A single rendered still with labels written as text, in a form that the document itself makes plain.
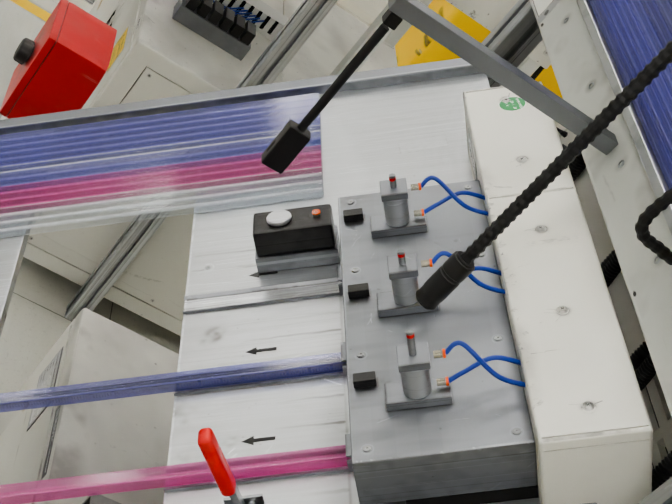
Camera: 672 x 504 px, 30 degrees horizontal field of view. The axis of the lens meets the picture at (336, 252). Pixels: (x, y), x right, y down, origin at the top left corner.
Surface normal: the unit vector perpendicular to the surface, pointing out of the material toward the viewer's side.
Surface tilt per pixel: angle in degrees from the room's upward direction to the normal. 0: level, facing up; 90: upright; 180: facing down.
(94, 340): 0
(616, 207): 90
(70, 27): 0
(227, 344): 44
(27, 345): 0
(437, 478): 90
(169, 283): 90
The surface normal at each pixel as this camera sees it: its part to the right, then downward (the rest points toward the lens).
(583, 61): -0.81, -0.46
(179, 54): 0.59, -0.65
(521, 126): -0.14, -0.79
